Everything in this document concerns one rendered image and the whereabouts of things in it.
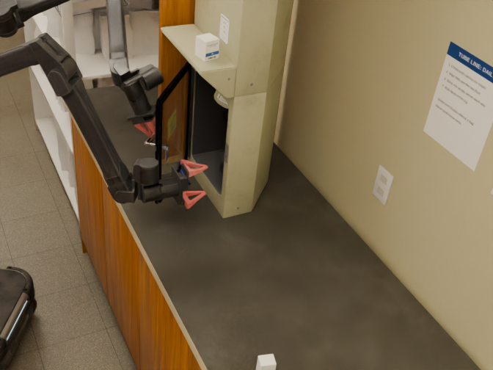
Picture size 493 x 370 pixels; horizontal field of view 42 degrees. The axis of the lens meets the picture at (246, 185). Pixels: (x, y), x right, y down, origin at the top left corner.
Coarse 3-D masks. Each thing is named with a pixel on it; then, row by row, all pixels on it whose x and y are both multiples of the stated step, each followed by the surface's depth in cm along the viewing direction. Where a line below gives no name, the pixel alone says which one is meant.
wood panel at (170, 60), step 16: (160, 0) 204; (176, 0) 204; (192, 0) 206; (160, 16) 207; (176, 16) 207; (192, 16) 210; (160, 32) 210; (160, 48) 213; (176, 48) 214; (160, 64) 216; (176, 64) 218
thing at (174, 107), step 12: (180, 72) 204; (180, 84) 206; (168, 96) 196; (180, 96) 209; (156, 108) 189; (168, 108) 199; (180, 108) 213; (156, 120) 192; (168, 120) 202; (180, 120) 216; (156, 132) 194; (168, 132) 205; (180, 132) 219; (156, 144) 197; (180, 144) 223; (156, 156) 200; (168, 156) 211; (180, 156) 227; (168, 168) 214
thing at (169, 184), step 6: (174, 168) 186; (174, 174) 186; (162, 180) 185; (168, 180) 185; (174, 180) 185; (180, 180) 183; (162, 186) 183; (168, 186) 184; (174, 186) 185; (180, 186) 184; (162, 192) 183; (168, 192) 184; (174, 192) 185; (180, 192) 186; (162, 198) 185; (180, 198) 187; (180, 204) 188
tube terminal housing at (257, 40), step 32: (224, 0) 182; (256, 0) 174; (288, 0) 190; (256, 32) 180; (288, 32) 202; (256, 64) 186; (256, 96) 193; (192, 128) 227; (256, 128) 201; (192, 160) 233; (256, 160) 209; (224, 192) 212; (256, 192) 222
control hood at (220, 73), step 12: (192, 24) 205; (168, 36) 197; (180, 36) 197; (192, 36) 198; (180, 48) 190; (192, 48) 191; (192, 60) 184; (216, 60) 186; (228, 60) 187; (204, 72) 180; (216, 72) 182; (228, 72) 183; (216, 84) 184; (228, 84) 186; (228, 96) 188
